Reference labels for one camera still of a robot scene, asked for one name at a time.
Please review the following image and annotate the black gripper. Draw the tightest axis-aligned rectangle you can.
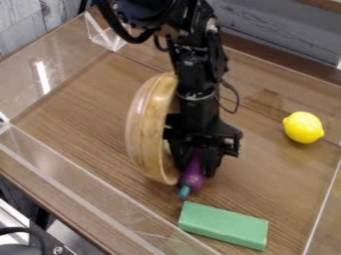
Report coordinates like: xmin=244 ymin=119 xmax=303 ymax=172
xmin=165 ymin=96 xmax=243 ymax=178

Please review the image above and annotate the purple toy eggplant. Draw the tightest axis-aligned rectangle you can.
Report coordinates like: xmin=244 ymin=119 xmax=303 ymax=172
xmin=179 ymin=148 xmax=205 ymax=199

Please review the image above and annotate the brown wooden bowl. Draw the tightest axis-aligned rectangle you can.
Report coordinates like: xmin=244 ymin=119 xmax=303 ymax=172
xmin=126 ymin=73 xmax=180 ymax=185

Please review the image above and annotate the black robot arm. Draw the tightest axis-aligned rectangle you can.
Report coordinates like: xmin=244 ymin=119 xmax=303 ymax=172
xmin=98 ymin=0 xmax=243 ymax=177

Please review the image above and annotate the green rectangular sponge block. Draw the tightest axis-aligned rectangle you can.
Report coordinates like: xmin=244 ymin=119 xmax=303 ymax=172
xmin=179 ymin=201 xmax=269 ymax=251

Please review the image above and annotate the yellow lemon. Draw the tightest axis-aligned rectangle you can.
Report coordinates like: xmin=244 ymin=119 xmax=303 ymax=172
xmin=283 ymin=112 xmax=326 ymax=144

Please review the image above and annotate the clear acrylic tray wall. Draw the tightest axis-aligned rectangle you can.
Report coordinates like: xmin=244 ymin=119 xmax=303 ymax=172
xmin=0 ymin=120 xmax=221 ymax=255

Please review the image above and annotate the black cable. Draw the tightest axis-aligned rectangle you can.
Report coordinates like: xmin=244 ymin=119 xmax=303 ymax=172
xmin=0 ymin=227 xmax=49 ymax=255

